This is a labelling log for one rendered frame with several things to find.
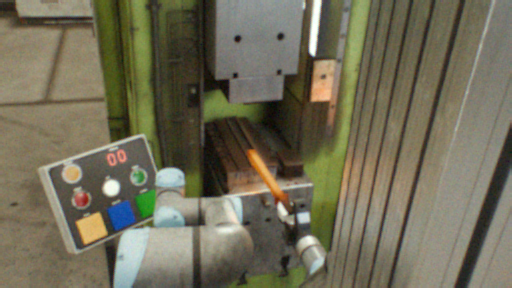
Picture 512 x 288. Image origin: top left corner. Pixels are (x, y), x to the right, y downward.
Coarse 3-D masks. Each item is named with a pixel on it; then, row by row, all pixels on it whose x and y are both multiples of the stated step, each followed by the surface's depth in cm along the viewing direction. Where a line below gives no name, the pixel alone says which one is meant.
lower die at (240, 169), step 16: (208, 128) 219; (224, 128) 217; (224, 144) 207; (240, 144) 204; (256, 144) 206; (224, 160) 196; (240, 160) 195; (272, 160) 196; (224, 176) 194; (240, 176) 191; (256, 176) 194
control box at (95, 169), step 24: (120, 144) 162; (144, 144) 167; (48, 168) 148; (96, 168) 156; (120, 168) 161; (144, 168) 166; (48, 192) 152; (72, 192) 151; (96, 192) 156; (120, 192) 160; (144, 192) 165; (72, 216) 151; (72, 240) 150; (96, 240) 154
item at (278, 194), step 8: (248, 152) 198; (256, 160) 191; (256, 168) 189; (264, 168) 186; (264, 176) 181; (272, 176) 181; (272, 184) 176; (272, 192) 174; (280, 192) 172; (280, 200) 167; (288, 200) 166; (288, 208) 162
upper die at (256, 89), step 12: (228, 84) 172; (240, 84) 171; (252, 84) 173; (264, 84) 174; (276, 84) 176; (228, 96) 174; (240, 96) 174; (252, 96) 175; (264, 96) 177; (276, 96) 178
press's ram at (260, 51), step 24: (216, 0) 155; (240, 0) 157; (264, 0) 159; (288, 0) 161; (216, 24) 158; (240, 24) 161; (264, 24) 163; (288, 24) 166; (216, 48) 162; (240, 48) 165; (264, 48) 167; (288, 48) 170; (216, 72) 167; (240, 72) 169; (264, 72) 172; (288, 72) 175
